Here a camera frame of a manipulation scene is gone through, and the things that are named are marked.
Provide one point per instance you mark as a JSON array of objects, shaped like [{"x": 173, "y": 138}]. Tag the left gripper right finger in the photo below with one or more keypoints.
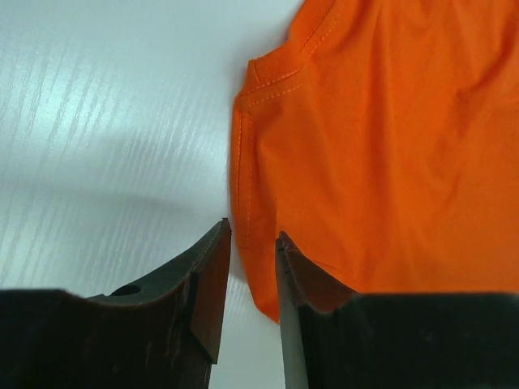
[{"x": 334, "y": 337}]

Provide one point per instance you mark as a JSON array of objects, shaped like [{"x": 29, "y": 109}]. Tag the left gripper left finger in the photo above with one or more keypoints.
[{"x": 160, "y": 331}]

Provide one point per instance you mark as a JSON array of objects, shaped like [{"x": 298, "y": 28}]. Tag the orange t shirt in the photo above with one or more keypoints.
[{"x": 382, "y": 136}]

